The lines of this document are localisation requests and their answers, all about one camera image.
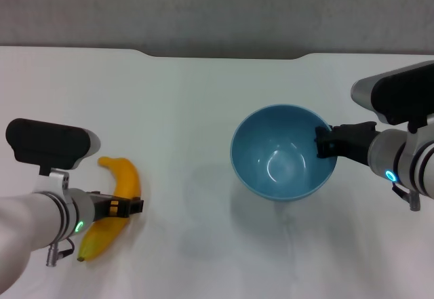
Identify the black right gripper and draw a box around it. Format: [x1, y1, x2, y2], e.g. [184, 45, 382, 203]
[314, 121, 379, 170]

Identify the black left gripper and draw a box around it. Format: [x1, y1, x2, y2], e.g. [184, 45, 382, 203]
[88, 191, 146, 224]

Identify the yellow banana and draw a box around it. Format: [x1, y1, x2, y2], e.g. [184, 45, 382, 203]
[76, 156, 142, 263]

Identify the blue bowl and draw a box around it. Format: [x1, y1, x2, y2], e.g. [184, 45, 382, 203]
[230, 104, 338, 202]

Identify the silver left camera bracket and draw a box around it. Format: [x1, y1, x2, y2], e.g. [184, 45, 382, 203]
[33, 168, 71, 200]

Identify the silver camera bracket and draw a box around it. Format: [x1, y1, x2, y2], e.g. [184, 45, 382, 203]
[415, 114, 434, 144]
[33, 168, 71, 200]

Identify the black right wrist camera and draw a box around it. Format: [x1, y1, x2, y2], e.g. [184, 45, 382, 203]
[351, 60, 434, 134]

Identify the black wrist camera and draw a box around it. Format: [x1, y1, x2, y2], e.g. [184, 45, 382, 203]
[351, 60, 434, 134]
[5, 118, 102, 176]

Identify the silver right camera bracket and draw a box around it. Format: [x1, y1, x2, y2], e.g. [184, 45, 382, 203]
[415, 114, 434, 144]

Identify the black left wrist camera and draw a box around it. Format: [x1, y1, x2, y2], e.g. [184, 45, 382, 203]
[5, 118, 102, 176]

